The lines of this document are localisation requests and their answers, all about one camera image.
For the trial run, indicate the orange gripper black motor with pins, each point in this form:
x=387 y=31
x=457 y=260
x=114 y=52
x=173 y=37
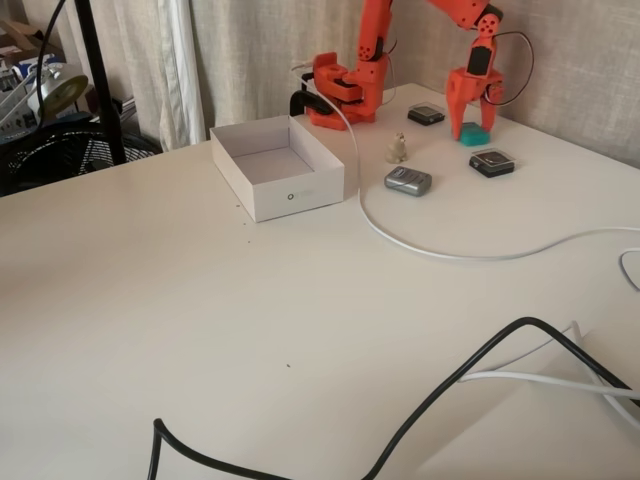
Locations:
x=464 y=91

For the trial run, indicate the green cube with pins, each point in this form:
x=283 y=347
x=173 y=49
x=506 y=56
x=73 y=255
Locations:
x=475 y=136

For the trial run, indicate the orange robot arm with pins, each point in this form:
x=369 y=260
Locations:
x=372 y=30

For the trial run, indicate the white cardboard bin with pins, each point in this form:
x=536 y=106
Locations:
x=295 y=192

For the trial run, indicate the black box clear lid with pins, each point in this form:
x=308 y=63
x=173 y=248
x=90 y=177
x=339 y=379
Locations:
x=426 y=114

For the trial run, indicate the dark square block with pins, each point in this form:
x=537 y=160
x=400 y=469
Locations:
x=492 y=163

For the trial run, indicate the small beige animal figurine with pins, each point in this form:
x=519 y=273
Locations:
x=398 y=149

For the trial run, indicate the grey metal tin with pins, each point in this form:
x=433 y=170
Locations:
x=407 y=182

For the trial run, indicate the black table clamp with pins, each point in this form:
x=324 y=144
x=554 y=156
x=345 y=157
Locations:
x=302 y=100

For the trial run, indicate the beige curtain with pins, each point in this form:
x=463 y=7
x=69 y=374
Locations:
x=260 y=50

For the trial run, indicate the black lamp pole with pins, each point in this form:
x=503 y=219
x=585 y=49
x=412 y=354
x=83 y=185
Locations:
x=102 y=85

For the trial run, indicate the silver desk lamp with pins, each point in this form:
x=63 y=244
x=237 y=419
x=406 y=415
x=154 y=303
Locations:
x=62 y=90

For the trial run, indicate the black fan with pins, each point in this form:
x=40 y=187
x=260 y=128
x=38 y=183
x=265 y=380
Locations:
x=55 y=155

